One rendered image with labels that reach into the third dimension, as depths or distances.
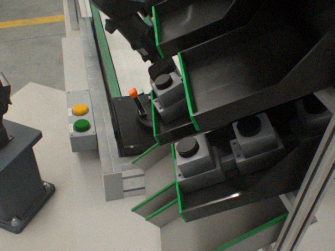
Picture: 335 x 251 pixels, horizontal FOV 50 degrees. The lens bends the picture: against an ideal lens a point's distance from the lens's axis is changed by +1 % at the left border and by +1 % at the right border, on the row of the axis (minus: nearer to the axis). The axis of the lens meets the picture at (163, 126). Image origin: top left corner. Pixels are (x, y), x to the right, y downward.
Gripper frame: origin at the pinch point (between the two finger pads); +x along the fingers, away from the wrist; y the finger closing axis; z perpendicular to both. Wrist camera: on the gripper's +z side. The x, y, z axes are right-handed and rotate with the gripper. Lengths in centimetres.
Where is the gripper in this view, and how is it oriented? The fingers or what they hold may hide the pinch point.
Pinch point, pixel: (166, 66)
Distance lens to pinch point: 89.0
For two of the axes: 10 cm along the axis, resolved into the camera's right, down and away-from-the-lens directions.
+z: 7.9, -5.6, -2.3
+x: 5.6, 5.2, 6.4
